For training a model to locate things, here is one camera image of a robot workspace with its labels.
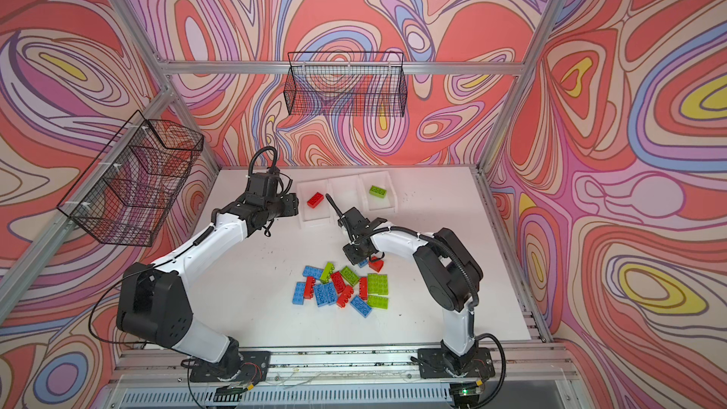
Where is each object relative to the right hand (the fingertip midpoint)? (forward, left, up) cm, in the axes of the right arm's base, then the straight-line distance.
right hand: (361, 258), depth 94 cm
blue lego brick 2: (-5, +17, +2) cm, 17 cm away
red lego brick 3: (-9, +7, +1) cm, 12 cm away
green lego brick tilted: (-7, +4, +1) cm, 8 cm away
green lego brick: (+27, -7, +2) cm, 28 cm away
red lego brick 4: (-13, +5, +2) cm, 14 cm away
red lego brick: (+24, +17, +3) cm, 29 cm away
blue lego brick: (-13, +19, +2) cm, 23 cm away
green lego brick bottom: (-15, -4, 0) cm, 15 cm away
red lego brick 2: (-10, +16, +2) cm, 19 cm away
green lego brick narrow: (-6, +11, +2) cm, 13 cm away
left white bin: (+16, +14, +2) cm, 22 cm away
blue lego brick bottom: (-16, +1, -1) cm, 16 cm away
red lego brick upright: (-11, -1, +3) cm, 12 cm away
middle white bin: (+29, +5, +1) cm, 29 cm away
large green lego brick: (-9, -5, 0) cm, 11 cm away
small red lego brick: (-3, -5, +1) cm, 6 cm away
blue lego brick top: (-4, 0, +4) cm, 5 cm away
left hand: (+13, +21, +17) cm, 30 cm away
